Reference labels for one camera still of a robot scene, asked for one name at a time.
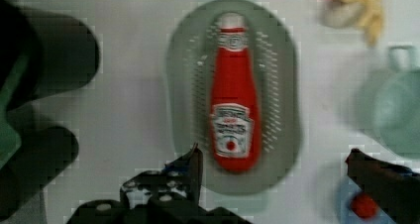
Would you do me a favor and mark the yellow plush toy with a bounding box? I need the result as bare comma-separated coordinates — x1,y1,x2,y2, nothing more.
321,0,384,47

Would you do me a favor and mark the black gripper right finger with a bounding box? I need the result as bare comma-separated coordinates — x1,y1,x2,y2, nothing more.
345,149,420,224

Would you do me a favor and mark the black cylindrical cup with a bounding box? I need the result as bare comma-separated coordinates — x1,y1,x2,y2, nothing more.
0,0,100,110

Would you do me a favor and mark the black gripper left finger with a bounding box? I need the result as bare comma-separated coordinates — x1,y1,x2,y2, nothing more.
66,145,252,224

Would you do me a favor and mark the red ketchup bottle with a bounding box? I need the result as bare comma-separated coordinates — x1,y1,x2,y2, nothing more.
209,13,262,172

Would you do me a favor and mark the blue bowl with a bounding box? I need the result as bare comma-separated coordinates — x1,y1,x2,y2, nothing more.
336,176,396,224

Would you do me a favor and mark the red toy in bowl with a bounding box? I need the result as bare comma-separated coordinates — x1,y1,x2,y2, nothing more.
350,192,378,219

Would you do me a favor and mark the green mug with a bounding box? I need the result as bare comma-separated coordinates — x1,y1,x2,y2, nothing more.
356,45,420,160

